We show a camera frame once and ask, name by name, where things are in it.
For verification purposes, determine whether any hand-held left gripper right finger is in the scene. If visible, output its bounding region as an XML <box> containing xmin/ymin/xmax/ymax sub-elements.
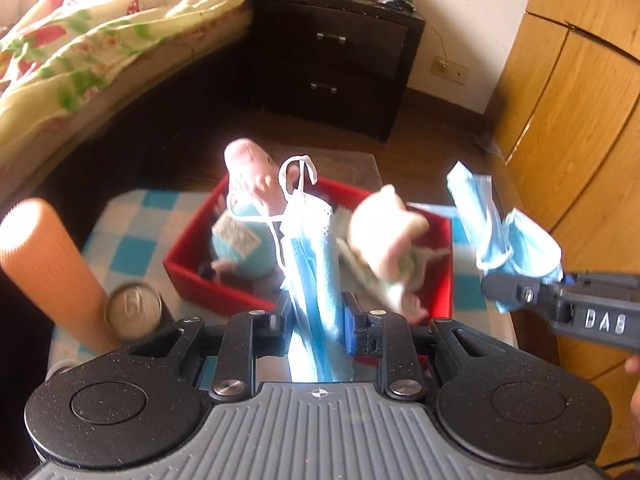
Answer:
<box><xmin>343</xmin><ymin>293</ymin><xmax>506</xmax><ymax>402</ymax></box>

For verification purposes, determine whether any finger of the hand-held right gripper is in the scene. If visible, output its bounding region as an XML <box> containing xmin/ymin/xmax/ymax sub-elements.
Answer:
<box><xmin>562</xmin><ymin>272</ymin><xmax>640</xmax><ymax>286</ymax></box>
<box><xmin>481</xmin><ymin>273</ymin><xmax>561</xmax><ymax>319</ymax></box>

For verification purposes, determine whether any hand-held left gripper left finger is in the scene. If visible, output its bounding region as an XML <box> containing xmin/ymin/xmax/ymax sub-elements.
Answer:
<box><xmin>126</xmin><ymin>295</ymin><xmax>296</xmax><ymax>404</ymax></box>

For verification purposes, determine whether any white green printed towel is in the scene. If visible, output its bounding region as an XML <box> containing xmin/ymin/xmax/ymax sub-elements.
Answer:
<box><xmin>337</xmin><ymin>237</ymin><xmax>451</xmax><ymax>313</ymax></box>

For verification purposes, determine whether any blue face mask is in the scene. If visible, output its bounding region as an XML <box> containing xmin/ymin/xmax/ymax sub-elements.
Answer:
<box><xmin>446</xmin><ymin>161</ymin><xmax>565</xmax><ymax>313</ymax></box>
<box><xmin>272</xmin><ymin>155</ymin><xmax>358</xmax><ymax>386</ymax></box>

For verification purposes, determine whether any red cardboard box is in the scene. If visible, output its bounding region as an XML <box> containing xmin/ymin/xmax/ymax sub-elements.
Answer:
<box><xmin>164</xmin><ymin>176</ymin><xmax>453</xmax><ymax>326</ymax></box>

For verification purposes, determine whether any pink plush doll teal outfit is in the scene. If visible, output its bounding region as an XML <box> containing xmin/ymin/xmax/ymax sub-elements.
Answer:
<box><xmin>200</xmin><ymin>138</ymin><xmax>288</xmax><ymax>281</ymax></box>

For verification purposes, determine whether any person's right hand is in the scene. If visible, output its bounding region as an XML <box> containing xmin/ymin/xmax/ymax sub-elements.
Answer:
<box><xmin>624</xmin><ymin>352</ymin><xmax>640</xmax><ymax>464</ymax></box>

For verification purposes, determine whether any wooden wardrobe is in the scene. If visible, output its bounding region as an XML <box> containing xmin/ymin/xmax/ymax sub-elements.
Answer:
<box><xmin>492</xmin><ymin>0</ymin><xmax>640</xmax><ymax>383</ymax></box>

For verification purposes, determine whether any dark green drink can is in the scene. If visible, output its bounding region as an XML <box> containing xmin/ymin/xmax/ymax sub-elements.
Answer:
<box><xmin>104</xmin><ymin>282</ymin><xmax>163</xmax><ymax>343</ymax></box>

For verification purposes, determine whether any clear plastic scrap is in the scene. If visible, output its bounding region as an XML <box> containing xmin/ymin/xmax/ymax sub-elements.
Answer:
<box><xmin>475</xmin><ymin>132</ymin><xmax>501</xmax><ymax>156</ymax></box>

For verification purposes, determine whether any black nightstand drawer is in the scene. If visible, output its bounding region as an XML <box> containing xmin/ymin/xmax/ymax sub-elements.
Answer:
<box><xmin>287</xmin><ymin>67</ymin><xmax>396</xmax><ymax>121</ymax></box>
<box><xmin>295</xmin><ymin>5</ymin><xmax>408</xmax><ymax>78</ymax></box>

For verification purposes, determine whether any peach ribbed plastic bottle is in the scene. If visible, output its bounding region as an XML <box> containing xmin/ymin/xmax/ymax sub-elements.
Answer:
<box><xmin>0</xmin><ymin>198</ymin><xmax>121</xmax><ymax>356</ymax></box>

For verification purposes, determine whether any black nightstand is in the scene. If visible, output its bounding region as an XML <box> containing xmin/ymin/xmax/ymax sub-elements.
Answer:
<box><xmin>250</xmin><ymin>0</ymin><xmax>427</xmax><ymax>142</ymax></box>

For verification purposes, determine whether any bed with floral blanket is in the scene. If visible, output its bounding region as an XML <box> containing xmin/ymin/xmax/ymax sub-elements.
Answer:
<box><xmin>0</xmin><ymin>0</ymin><xmax>293</xmax><ymax>168</ymax></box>

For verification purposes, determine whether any beige wall outlet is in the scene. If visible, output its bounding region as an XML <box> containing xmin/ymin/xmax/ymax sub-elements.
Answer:
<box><xmin>431</xmin><ymin>57</ymin><xmax>471</xmax><ymax>83</ymax></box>

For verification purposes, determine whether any thin dark power cable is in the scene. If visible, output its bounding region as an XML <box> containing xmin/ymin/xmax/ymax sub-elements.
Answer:
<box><xmin>424</xmin><ymin>20</ymin><xmax>448</xmax><ymax>68</ymax></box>

